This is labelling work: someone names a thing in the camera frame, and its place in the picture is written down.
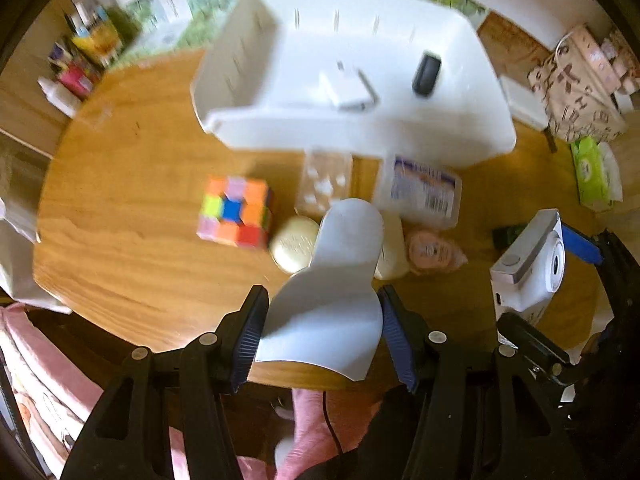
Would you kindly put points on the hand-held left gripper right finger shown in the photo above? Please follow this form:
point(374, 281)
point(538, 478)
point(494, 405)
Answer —
point(397, 345)

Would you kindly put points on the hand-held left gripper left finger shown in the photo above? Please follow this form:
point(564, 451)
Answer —
point(250, 340)

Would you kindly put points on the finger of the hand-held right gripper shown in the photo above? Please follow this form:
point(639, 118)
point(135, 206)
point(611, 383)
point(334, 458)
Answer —
point(582, 247)
point(532, 342)

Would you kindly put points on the white toy camera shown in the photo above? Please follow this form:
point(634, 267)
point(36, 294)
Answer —
point(525, 260)

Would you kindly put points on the white curved plastic piece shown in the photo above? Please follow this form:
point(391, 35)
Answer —
point(325, 310)

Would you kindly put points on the pink snack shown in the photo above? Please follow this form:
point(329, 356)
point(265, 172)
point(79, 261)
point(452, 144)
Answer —
point(430, 252)

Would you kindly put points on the colourful puzzle cube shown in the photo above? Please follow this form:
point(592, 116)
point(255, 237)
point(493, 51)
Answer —
point(232, 210)

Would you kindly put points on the clear labelled plastic box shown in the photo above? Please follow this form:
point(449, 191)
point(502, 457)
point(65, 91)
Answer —
point(420, 190)

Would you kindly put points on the white plastic bin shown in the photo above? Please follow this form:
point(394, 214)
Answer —
point(360, 127)

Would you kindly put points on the green tissue pack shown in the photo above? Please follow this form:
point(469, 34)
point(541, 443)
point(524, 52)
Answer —
point(590, 170)

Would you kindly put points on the pink cloth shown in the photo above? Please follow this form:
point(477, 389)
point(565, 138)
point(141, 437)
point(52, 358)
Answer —
point(310, 410)

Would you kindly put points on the white rectangular box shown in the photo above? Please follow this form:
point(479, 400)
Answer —
point(522, 102)

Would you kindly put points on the beige letter print tote bag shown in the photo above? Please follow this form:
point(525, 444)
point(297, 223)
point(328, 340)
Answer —
point(580, 90)

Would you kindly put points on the small clear plastic box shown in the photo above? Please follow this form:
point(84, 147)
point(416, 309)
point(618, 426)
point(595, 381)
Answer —
point(322, 180)

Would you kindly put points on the pink printed blanket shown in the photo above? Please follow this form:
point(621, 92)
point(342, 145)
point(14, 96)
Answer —
point(45, 375)

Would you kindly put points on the brown cardboard sheet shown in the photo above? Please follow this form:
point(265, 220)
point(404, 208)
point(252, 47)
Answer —
point(510, 45)

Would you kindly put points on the black computer mouse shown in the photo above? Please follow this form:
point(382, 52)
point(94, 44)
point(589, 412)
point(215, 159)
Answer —
point(426, 74)

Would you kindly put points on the white cloth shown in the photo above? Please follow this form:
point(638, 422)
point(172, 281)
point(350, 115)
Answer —
point(15, 260)

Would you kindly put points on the white charger adapter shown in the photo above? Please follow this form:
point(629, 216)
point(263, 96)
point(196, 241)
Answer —
point(347, 87)

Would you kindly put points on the white bottle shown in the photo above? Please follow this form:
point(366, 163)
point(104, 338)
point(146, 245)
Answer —
point(60, 97)

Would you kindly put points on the pink box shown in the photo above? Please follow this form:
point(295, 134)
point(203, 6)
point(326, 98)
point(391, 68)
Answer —
point(75, 80)

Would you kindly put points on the wooden cabinet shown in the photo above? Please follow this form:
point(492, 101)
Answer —
point(25, 115)

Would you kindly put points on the leafy green poster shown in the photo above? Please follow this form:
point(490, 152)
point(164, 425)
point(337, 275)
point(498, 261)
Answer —
point(137, 20)
point(205, 5)

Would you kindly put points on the dark green fuzzy object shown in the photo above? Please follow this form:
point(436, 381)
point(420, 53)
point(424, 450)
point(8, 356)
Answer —
point(125, 25)

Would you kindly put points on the small blue white box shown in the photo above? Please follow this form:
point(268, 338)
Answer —
point(60, 55)

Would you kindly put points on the white tube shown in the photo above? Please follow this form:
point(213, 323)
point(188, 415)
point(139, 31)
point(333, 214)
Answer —
point(84, 14)

